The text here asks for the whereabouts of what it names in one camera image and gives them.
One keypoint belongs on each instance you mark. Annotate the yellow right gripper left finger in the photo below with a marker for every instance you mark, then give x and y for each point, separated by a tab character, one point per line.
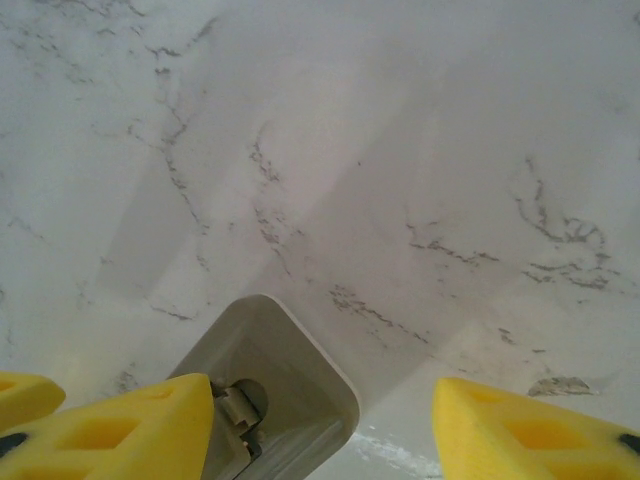
150	440

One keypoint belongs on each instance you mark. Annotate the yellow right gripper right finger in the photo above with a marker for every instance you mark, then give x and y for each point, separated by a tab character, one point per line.
500	440

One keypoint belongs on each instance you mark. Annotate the beige remote control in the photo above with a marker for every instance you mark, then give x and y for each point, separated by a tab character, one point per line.
270	340

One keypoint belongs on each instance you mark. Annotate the beige battery cover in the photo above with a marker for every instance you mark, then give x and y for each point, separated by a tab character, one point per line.
240	410

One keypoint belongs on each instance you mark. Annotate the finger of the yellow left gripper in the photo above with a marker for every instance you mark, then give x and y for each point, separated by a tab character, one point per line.
30	397

